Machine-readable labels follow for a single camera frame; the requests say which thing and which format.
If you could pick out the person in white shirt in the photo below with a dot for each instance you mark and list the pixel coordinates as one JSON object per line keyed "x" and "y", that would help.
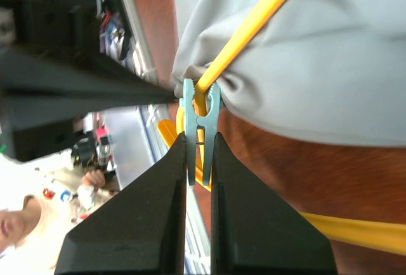
{"x": 41, "y": 201}

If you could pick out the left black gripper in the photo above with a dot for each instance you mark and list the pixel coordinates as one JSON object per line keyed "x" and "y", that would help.
{"x": 54, "y": 89}

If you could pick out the aluminium rail frame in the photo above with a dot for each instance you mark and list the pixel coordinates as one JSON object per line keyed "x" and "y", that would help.
{"x": 150, "y": 44}

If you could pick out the light blue clothespin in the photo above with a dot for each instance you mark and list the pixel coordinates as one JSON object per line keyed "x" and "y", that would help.
{"x": 200, "y": 129}

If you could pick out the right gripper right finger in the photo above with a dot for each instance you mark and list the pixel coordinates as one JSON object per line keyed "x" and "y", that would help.
{"x": 254, "y": 231}

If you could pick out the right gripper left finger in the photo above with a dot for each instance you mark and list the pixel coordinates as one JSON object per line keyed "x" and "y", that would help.
{"x": 141, "y": 230}

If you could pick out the yellow hanger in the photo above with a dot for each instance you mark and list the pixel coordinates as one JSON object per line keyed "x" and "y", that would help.
{"x": 382, "y": 236}

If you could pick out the grey underwear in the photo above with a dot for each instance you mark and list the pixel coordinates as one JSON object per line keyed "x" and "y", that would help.
{"x": 326, "y": 71}

